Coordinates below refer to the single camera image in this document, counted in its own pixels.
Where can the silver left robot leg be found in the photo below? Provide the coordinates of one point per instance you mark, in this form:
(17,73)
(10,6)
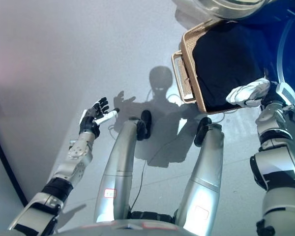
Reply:
(118,167)

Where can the silver robot torso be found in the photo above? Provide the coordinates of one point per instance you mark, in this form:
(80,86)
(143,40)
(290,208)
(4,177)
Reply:
(118,229)

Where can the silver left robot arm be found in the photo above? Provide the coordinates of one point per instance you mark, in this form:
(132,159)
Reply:
(71,169)

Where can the white cloth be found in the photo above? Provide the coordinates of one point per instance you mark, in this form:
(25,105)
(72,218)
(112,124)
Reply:
(245,94)

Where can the round washing machine door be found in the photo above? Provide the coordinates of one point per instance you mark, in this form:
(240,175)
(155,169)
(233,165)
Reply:
(223,7)

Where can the silver right robot leg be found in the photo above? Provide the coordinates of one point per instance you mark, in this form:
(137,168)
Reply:
(206,177)

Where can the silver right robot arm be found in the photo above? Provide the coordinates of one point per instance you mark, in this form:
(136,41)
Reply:
(277,157)

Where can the silver robot leg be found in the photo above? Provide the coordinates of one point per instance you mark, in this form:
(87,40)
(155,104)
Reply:
(206,177)
(118,167)

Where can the black clothes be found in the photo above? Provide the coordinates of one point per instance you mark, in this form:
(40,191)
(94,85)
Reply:
(226,61)

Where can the grey front-load washing machine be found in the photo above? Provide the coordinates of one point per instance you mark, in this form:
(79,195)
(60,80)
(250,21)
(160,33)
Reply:
(292,44)

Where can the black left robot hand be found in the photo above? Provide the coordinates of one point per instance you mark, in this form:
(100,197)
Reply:
(89,121)

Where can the large woven laundry basket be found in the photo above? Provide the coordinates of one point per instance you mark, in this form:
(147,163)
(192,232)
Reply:
(189,49)

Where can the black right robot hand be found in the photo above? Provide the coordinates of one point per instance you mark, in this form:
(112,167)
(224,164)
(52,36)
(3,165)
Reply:
(284,93)

